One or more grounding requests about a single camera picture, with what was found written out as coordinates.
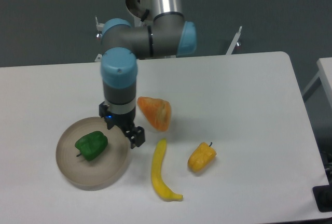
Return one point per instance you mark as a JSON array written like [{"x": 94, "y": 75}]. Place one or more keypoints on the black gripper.
[{"x": 135, "y": 134}]

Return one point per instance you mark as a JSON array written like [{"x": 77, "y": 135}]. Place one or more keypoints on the green toy bell pepper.
[{"x": 91, "y": 145}]

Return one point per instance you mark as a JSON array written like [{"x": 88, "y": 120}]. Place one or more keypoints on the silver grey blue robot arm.
[{"x": 122, "y": 44}]

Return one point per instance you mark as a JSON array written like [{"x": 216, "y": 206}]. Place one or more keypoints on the beige round plate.
[{"x": 105, "y": 169}]

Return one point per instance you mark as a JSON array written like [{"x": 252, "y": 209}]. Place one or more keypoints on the yellow toy bell pepper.
[{"x": 201, "y": 157}]

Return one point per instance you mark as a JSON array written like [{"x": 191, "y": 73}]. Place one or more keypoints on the orange toy carrot piece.
[{"x": 156, "y": 111}]

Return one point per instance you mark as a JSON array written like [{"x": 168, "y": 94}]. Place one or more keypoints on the yellow toy banana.
[{"x": 160, "y": 187}]

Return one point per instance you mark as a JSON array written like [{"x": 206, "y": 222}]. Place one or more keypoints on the white side table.
[{"x": 321, "y": 78}]

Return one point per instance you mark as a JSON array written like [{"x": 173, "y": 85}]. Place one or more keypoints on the black device at table edge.
[{"x": 322, "y": 195}]

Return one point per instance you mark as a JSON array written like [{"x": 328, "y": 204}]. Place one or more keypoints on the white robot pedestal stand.
[{"x": 138, "y": 9}]

